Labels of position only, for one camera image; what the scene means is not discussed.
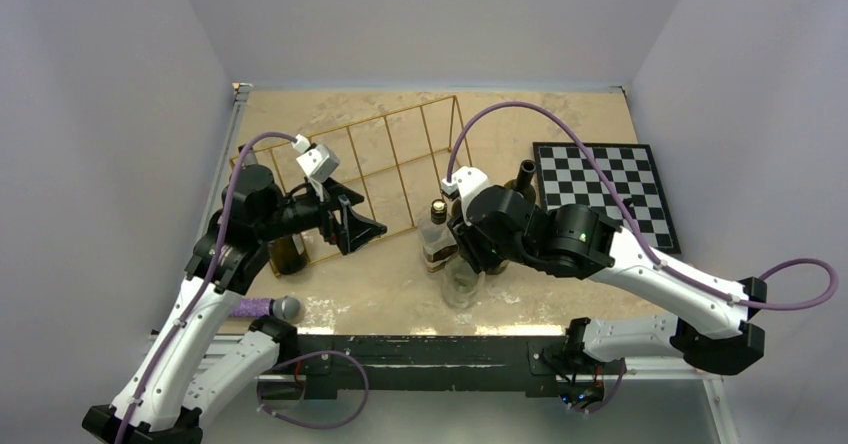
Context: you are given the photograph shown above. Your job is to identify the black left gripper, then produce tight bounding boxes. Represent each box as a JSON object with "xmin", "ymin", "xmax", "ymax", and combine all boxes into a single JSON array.
[{"xmin": 255, "ymin": 175, "xmax": 385, "ymax": 253}]

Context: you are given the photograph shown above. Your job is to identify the clear square bottle black cap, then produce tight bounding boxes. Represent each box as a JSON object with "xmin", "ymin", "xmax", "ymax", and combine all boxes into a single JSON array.
[{"xmin": 416, "ymin": 199, "xmax": 458, "ymax": 273}]

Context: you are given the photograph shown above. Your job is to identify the olive bottle silver neck foil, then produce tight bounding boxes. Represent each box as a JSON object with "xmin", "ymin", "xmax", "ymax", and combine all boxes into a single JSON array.
[{"xmin": 231, "ymin": 145, "xmax": 308, "ymax": 276}]

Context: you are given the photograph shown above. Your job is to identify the clear round glass bottle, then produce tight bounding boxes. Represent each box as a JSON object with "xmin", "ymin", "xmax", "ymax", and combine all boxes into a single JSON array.
[{"xmin": 441, "ymin": 256, "xmax": 485, "ymax": 309}]

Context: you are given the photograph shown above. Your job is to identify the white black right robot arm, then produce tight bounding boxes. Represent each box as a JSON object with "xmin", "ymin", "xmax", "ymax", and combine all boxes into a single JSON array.
[{"xmin": 447, "ymin": 186, "xmax": 767, "ymax": 375}]

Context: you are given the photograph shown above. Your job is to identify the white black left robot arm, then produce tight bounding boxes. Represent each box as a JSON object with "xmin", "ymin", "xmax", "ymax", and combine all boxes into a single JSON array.
[{"xmin": 82, "ymin": 164, "xmax": 387, "ymax": 443}]

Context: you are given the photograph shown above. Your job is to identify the dark green bottle white label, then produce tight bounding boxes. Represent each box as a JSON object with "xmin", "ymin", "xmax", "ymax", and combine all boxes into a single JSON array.
[{"xmin": 481, "ymin": 260, "xmax": 509, "ymax": 276}]

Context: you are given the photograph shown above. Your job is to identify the dark green bottle right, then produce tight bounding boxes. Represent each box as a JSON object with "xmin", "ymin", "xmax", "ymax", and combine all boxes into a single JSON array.
[{"xmin": 504, "ymin": 159, "xmax": 537, "ymax": 204}]

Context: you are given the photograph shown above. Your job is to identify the black white chessboard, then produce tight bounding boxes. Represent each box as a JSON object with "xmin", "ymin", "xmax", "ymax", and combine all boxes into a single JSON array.
[{"xmin": 533, "ymin": 142, "xmax": 682, "ymax": 255}]

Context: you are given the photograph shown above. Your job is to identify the black chess piece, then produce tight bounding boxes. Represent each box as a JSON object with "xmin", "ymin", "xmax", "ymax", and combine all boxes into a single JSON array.
[{"xmin": 623, "ymin": 199, "xmax": 636, "ymax": 219}]

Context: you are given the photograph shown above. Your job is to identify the gold wire wine rack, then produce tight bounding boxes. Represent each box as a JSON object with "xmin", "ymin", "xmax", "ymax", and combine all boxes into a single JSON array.
[{"xmin": 228, "ymin": 95, "xmax": 475, "ymax": 267}]

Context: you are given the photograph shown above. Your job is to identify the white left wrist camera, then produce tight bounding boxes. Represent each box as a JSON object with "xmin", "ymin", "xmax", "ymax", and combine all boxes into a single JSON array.
[{"xmin": 292, "ymin": 134, "xmax": 340, "ymax": 202}]

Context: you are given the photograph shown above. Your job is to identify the purple handled microphone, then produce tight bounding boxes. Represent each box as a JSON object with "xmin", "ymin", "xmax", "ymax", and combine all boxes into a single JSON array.
[{"xmin": 229, "ymin": 295, "xmax": 303, "ymax": 322}]

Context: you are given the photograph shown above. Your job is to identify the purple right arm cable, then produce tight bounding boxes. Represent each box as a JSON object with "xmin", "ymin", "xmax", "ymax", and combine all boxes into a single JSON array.
[{"xmin": 445, "ymin": 101, "xmax": 840, "ymax": 311}]

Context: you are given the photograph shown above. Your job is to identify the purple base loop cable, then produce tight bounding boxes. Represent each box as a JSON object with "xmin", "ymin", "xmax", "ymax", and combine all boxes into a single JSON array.
[{"xmin": 255, "ymin": 350, "xmax": 371, "ymax": 430}]

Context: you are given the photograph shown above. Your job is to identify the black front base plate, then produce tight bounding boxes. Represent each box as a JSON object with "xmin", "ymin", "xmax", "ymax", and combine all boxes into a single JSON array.
[{"xmin": 258, "ymin": 333, "xmax": 627, "ymax": 403}]

